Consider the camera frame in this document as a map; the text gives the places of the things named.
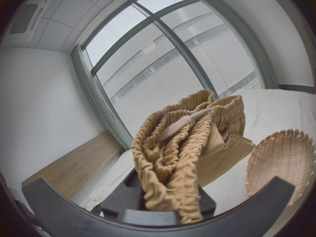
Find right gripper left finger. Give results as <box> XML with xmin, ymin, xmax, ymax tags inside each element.
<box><xmin>101</xmin><ymin>168</ymin><xmax>146</xmax><ymax>218</ymax></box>

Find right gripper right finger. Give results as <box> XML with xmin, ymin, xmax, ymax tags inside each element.
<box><xmin>197</xmin><ymin>185</ymin><xmax>217</xmax><ymax>217</ymax></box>

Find tan shorts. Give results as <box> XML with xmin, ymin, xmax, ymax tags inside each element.
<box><xmin>132</xmin><ymin>89</ymin><xmax>257</xmax><ymax>224</ymax></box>

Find round woven basket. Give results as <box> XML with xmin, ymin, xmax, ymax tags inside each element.
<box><xmin>246</xmin><ymin>129</ymin><xmax>316</xmax><ymax>205</ymax></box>

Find pile of clothes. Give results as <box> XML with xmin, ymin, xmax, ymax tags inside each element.
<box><xmin>83</xmin><ymin>185</ymin><xmax>106</xmax><ymax>215</ymax></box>

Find grey-green curtain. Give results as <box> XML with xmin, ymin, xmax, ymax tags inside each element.
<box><xmin>71</xmin><ymin>45</ymin><xmax>134</xmax><ymax>150</ymax></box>
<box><xmin>197</xmin><ymin>0</ymin><xmax>279</xmax><ymax>89</ymax></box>

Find window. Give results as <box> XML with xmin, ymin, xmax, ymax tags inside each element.
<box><xmin>79</xmin><ymin>0</ymin><xmax>262</xmax><ymax>143</ymax></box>

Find white ceiling air conditioner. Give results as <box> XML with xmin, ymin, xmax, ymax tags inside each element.
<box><xmin>1</xmin><ymin>0</ymin><xmax>56</xmax><ymax>46</ymax></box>

